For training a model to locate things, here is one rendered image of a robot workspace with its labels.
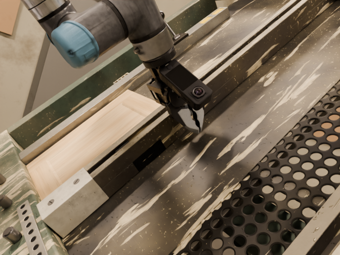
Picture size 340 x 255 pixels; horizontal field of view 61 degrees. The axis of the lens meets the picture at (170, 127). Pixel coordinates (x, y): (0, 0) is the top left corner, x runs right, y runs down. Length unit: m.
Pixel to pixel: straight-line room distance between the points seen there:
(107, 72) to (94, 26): 0.77
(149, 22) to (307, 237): 0.41
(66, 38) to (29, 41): 3.16
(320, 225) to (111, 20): 0.43
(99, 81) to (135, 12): 0.75
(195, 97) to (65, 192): 0.34
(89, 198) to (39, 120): 0.62
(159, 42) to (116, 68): 0.74
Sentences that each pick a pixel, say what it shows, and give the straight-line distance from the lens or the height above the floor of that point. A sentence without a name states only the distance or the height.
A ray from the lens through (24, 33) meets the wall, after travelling 3.66.
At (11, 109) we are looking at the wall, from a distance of 3.74.
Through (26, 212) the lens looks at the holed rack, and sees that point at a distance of 0.75.
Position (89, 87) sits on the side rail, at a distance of 1.25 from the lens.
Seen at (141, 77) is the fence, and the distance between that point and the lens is 1.06.
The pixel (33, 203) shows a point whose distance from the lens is 0.76.
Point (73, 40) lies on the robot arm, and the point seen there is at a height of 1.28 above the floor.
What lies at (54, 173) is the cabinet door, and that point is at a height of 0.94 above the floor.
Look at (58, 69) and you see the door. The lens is 3.64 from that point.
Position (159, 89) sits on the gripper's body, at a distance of 0.61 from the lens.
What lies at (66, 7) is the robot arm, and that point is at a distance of 0.63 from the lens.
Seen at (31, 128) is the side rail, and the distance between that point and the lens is 1.23.
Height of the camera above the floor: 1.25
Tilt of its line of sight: 7 degrees down
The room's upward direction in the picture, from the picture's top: 19 degrees clockwise
